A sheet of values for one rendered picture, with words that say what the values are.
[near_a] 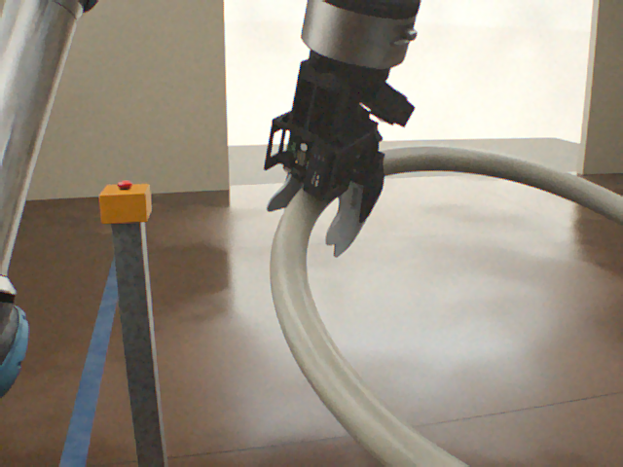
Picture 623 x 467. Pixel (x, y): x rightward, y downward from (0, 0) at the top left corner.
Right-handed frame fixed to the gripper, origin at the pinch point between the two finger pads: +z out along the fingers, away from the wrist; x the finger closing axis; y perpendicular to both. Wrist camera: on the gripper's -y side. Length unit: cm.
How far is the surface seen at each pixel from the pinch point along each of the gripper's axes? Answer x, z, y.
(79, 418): -107, 184, -46
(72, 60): -458, 219, -322
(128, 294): -69, 82, -39
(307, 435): -26, 164, -90
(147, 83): -399, 233, -369
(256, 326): -96, 203, -156
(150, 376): -58, 106, -36
